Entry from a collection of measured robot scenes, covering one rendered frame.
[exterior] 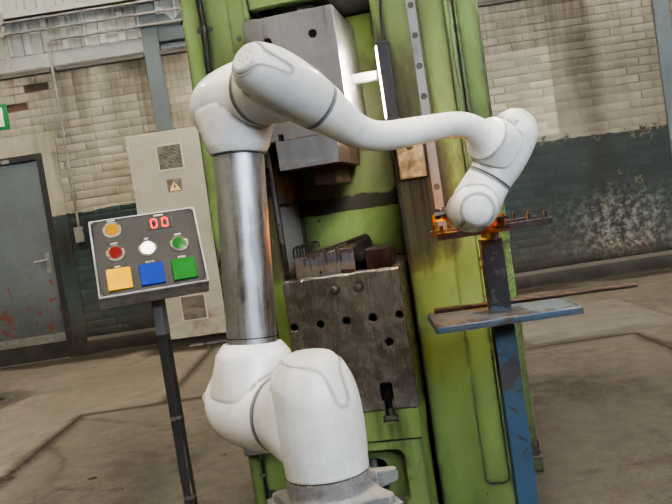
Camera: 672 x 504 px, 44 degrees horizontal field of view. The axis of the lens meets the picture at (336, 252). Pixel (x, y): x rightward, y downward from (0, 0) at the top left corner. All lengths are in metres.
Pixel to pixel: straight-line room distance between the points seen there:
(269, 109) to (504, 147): 0.55
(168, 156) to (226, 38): 5.20
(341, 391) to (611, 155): 7.73
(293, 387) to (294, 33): 1.53
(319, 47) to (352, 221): 0.75
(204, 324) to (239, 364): 6.51
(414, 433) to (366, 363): 0.27
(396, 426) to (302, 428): 1.26
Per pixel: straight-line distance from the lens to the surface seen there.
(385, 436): 2.71
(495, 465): 2.93
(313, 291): 2.65
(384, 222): 3.14
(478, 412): 2.88
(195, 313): 8.10
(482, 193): 1.79
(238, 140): 1.62
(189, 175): 8.06
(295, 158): 2.70
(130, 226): 2.75
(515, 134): 1.85
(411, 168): 2.76
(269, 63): 1.51
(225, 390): 1.63
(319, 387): 1.45
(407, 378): 2.65
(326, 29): 2.72
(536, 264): 8.84
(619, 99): 9.12
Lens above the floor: 1.12
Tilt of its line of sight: 3 degrees down
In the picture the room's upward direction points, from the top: 9 degrees counter-clockwise
